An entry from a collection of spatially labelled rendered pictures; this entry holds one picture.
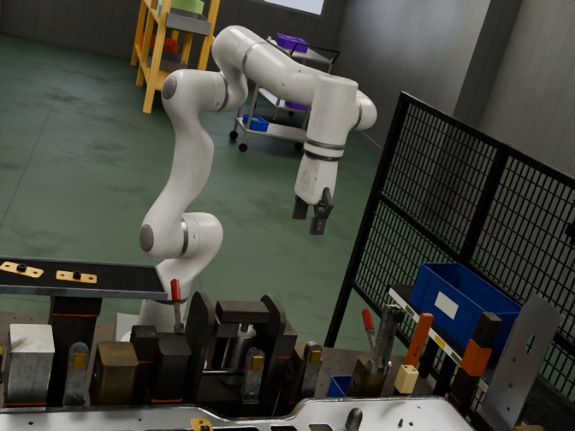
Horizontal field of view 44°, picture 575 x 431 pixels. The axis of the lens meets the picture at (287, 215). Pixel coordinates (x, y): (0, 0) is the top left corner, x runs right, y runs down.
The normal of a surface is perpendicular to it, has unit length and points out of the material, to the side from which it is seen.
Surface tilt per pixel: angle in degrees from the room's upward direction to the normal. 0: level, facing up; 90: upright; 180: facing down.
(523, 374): 90
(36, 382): 90
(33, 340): 0
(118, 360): 0
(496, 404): 90
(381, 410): 0
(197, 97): 84
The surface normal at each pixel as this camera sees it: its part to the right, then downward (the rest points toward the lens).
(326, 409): 0.24, -0.91
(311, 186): -0.88, -0.04
